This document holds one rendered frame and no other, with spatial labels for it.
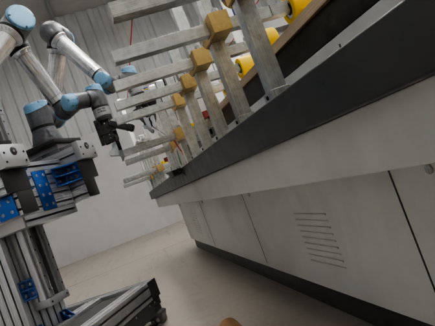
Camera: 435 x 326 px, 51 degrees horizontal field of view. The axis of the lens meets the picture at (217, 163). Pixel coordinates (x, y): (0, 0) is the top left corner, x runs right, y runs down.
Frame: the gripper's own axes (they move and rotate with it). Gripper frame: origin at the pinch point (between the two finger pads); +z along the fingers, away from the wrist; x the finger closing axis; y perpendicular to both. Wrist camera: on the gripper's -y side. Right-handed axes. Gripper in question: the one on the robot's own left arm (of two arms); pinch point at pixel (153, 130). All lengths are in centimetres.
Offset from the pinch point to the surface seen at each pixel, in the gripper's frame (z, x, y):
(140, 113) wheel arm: -1, 26, -44
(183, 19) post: -15, 25, -94
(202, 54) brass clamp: -1, 28, -100
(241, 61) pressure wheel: -2, 0, -83
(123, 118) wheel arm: -1, 32, -42
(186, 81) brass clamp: -1, 21, -77
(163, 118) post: -4.9, -8.4, 0.4
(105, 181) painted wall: -41, -222, 718
